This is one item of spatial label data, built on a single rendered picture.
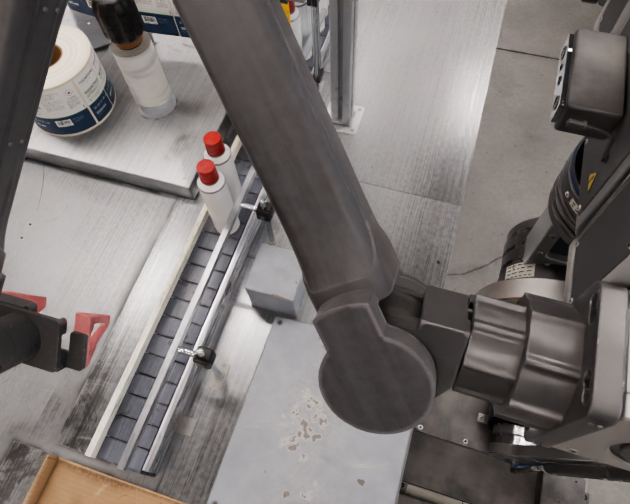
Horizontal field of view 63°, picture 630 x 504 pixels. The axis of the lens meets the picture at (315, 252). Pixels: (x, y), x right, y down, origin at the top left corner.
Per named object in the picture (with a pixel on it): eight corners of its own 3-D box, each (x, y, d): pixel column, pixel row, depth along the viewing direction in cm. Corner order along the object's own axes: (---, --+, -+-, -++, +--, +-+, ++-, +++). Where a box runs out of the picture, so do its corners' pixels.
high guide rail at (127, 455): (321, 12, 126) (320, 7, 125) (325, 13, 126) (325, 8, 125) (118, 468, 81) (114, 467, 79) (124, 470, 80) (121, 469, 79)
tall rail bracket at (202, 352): (195, 359, 100) (170, 332, 85) (230, 370, 99) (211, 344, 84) (188, 375, 99) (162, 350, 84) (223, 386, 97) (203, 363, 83)
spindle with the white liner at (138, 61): (148, 87, 126) (98, -27, 100) (182, 94, 125) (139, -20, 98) (132, 114, 123) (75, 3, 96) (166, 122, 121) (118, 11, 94)
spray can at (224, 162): (226, 187, 112) (204, 123, 94) (248, 193, 111) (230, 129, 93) (217, 207, 110) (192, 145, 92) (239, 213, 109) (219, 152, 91)
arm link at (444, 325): (495, 340, 32) (491, 301, 37) (337, 296, 34) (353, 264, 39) (455, 449, 36) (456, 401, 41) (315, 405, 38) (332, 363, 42)
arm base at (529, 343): (543, 449, 38) (622, 423, 28) (435, 415, 40) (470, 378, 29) (555, 341, 42) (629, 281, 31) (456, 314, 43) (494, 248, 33)
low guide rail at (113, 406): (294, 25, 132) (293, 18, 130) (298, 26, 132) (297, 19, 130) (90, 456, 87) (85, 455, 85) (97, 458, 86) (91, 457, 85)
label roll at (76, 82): (19, 131, 122) (-19, 86, 109) (52, 70, 130) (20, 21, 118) (99, 140, 119) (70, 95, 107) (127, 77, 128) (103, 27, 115)
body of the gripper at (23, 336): (-4, 294, 62) (-62, 313, 54) (70, 316, 60) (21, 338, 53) (-7, 344, 63) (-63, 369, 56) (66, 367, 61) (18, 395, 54)
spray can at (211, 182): (221, 212, 109) (197, 151, 91) (244, 217, 108) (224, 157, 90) (211, 232, 107) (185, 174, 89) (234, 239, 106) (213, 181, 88)
